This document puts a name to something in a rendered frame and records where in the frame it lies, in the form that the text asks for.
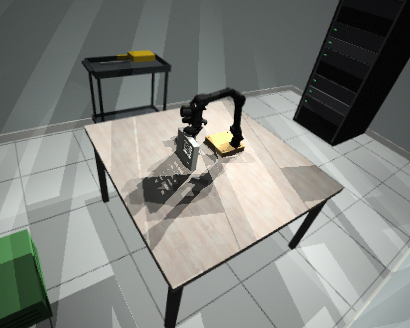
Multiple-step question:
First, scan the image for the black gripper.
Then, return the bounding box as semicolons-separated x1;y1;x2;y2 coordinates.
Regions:
183;115;208;138

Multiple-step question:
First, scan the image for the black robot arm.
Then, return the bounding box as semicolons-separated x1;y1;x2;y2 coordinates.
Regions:
180;87;246;148

